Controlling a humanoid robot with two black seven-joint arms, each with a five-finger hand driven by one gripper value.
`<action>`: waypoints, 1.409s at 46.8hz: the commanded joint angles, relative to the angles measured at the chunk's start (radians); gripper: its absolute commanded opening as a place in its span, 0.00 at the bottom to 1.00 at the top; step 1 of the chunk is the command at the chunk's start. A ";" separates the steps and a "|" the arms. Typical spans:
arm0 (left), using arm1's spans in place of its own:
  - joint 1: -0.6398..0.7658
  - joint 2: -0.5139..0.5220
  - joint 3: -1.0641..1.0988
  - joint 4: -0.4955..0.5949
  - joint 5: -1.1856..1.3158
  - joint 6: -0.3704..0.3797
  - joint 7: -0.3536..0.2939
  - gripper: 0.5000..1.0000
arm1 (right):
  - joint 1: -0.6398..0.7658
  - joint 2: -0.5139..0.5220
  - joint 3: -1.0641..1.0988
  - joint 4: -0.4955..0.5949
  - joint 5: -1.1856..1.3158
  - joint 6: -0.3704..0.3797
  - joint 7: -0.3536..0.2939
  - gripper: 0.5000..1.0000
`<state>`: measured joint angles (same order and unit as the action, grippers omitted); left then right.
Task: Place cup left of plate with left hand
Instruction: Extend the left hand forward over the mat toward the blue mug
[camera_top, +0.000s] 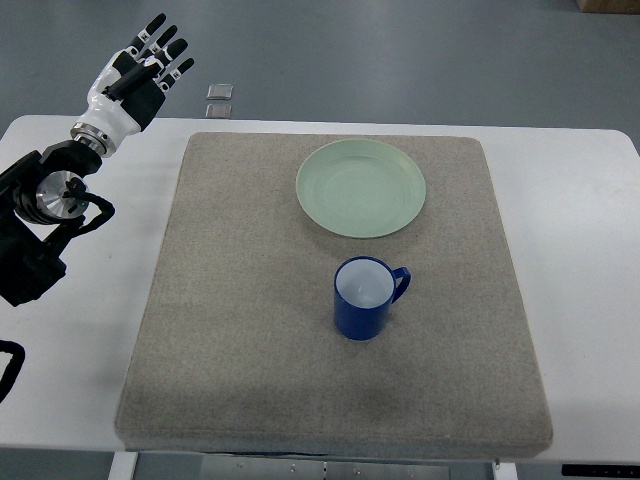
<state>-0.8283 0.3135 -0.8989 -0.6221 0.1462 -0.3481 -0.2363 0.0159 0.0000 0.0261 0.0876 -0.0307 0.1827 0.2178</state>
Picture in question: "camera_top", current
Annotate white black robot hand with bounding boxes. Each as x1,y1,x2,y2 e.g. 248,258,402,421
76,13,194,142

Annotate metal table frame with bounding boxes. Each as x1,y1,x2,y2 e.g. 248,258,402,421
107,451,519,480

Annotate lower metal floor plate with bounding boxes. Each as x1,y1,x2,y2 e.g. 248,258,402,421
205,103,232,119

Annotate metal floor plate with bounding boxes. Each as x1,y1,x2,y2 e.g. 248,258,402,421
206,84,233,100
205,103,232,119

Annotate blue mug white inside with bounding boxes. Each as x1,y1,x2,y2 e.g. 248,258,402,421
333,256,412,341

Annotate beige felt mat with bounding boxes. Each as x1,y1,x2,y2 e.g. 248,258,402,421
115,132,553,460

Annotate black device under table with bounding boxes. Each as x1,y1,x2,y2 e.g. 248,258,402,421
561,464,640,479

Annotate black cable loop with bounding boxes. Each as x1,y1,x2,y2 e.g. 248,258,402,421
0,339,27,403

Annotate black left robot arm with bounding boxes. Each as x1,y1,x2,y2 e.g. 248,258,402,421
1,14,194,307

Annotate cardboard box corner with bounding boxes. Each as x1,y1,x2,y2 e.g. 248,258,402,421
576,0,640,15

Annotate light green plate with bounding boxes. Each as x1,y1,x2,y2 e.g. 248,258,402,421
296,138,427,239

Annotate upper metal floor plate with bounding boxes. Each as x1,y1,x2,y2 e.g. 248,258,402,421
206,84,233,100

